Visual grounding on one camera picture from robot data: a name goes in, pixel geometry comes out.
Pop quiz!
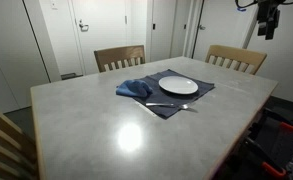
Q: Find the round white plate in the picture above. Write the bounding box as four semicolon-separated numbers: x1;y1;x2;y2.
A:
158;75;199;96

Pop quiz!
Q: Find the blue microfibre towel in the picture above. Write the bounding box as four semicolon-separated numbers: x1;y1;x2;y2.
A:
115;78;154;99

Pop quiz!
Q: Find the wooden chair dark slatted back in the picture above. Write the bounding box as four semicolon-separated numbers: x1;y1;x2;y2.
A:
93;44;147;74

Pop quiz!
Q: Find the silver metal fork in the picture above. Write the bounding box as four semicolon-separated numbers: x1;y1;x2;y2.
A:
145;101;192;111

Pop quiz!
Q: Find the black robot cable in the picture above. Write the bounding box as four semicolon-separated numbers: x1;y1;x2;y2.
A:
234;0;293;10

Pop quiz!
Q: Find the wooden chair horizontal slat back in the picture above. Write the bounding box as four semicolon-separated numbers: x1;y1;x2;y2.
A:
0;103;40;180

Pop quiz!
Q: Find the wooden chair light slatted back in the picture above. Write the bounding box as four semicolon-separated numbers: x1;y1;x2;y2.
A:
204;44;268;76

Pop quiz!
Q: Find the dark floor vent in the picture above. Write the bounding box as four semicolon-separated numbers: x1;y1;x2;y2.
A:
60;71;78;81

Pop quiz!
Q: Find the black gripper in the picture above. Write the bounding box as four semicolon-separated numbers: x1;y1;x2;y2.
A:
256;0;282;41

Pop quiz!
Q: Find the white wall light switch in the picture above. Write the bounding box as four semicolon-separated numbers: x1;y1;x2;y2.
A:
49;0;59;11

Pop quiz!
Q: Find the white door with round knob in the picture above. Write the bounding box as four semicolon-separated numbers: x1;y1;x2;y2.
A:
191;0;256;63

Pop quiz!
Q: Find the white door with lever handle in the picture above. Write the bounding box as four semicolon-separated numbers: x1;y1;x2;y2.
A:
68;0;133;76

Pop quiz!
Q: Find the silver lever door handle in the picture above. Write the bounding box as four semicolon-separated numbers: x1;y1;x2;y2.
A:
78;19;90;33

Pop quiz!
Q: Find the orange black clamp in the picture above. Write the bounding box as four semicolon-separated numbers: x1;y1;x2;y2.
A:
265;109;293;133
245;136;288;178

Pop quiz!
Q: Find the dark blue woven placemat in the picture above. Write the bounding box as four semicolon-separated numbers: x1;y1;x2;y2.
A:
131;69;216;120

